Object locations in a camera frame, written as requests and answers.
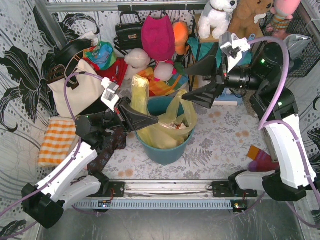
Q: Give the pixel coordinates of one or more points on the white plush dog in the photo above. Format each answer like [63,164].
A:
[216,18]

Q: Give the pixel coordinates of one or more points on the teal folded cloth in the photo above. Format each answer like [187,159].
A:
[206,47]

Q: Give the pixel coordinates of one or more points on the purple orange sock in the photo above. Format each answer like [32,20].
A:
[261,161]

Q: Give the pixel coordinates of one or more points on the white plush bear red clothes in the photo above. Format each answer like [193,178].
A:
[123,69]

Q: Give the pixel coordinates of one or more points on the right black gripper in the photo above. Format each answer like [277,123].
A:
[220,78]

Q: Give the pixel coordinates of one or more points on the yellow translucent trash bag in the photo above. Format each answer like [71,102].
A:
[178,111]

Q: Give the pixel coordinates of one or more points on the cream canvas tote bag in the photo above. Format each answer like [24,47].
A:
[80,98]

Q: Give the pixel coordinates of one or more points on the brown teddy bear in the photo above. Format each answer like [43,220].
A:
[246,17]

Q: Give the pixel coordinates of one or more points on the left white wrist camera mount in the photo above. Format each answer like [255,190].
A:
[110,95]

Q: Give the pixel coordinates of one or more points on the black wire basket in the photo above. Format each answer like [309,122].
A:
[310,57]

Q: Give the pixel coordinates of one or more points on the silver foil pouch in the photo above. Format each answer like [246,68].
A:
[296,44]

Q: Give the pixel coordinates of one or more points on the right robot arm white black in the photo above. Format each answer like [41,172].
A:
[277,111]

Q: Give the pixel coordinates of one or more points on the black leather handbag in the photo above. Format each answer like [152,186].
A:
[128,35]

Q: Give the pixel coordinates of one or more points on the pink round plush head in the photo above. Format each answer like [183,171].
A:
[164,70]

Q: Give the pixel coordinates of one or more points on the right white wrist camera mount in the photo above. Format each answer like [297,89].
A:
[233,47]

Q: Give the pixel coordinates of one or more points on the dark floral necktie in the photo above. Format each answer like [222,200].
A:
[117,141]

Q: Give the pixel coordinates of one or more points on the black metal shelf rack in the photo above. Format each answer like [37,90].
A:
[199,68]

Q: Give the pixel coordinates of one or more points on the colorful rainbow cloth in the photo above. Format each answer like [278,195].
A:
[101,57]

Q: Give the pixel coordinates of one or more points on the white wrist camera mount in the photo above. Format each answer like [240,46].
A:
[110,95]
[233,47]

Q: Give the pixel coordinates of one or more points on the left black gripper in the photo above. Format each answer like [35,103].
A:
[120,114]

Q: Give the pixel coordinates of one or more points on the orange plush toy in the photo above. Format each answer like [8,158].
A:
[181,35]

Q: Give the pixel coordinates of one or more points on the black round hat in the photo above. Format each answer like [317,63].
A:
[63,56]

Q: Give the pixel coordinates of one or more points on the crumpled white red paper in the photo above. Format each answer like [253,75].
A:
[176,126]

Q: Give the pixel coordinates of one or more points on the aluminium rail base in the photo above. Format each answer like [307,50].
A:
[169,195]

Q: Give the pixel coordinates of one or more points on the orange striped cloth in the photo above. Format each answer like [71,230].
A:
[163,88]

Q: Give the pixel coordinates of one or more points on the blue lint roller mop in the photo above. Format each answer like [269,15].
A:
[227,98]

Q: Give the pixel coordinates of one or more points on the orange white checkered towel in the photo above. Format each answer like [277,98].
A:
[59,141]

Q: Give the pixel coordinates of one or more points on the magenta knitted bag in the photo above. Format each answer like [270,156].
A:
[158,39]

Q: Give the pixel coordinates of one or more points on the pink plush toy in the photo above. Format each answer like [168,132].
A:
[282,13]

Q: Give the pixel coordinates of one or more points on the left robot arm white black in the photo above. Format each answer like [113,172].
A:
[46,201]

